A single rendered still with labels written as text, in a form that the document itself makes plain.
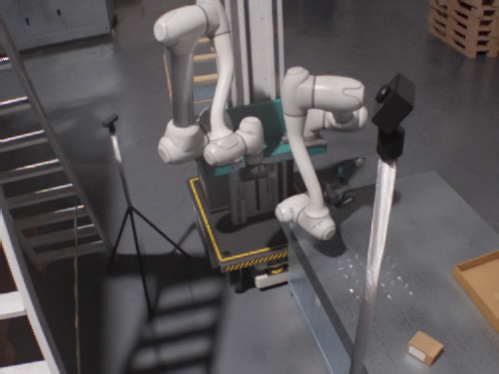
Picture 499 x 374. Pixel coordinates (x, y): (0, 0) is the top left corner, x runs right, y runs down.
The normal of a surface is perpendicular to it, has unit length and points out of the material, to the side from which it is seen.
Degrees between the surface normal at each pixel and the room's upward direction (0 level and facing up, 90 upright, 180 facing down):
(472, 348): 0
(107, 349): 0
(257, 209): 90
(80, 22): 90
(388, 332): 0
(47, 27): 90
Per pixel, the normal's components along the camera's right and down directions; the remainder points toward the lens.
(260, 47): 0.29, 0.54
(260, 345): -0.06, -0.81
